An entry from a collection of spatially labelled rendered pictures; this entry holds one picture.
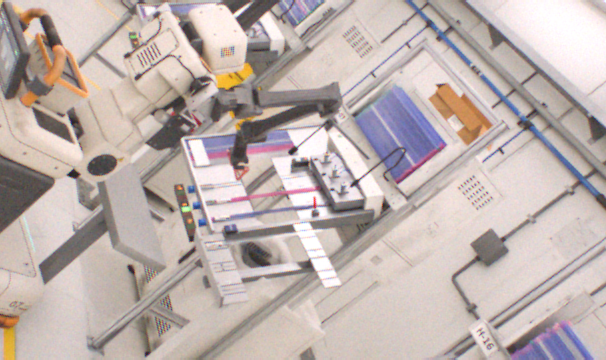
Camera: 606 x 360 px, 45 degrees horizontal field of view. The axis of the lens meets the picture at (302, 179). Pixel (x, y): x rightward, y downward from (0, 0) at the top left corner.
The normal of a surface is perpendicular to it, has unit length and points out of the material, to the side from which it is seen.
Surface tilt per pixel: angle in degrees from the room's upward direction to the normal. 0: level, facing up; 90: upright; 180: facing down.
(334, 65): 90
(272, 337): 90
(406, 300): 90
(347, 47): 90
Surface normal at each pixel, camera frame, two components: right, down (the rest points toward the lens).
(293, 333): 0.31, 0.61
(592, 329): -0.57, -0.49
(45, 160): 0.44, 0.71
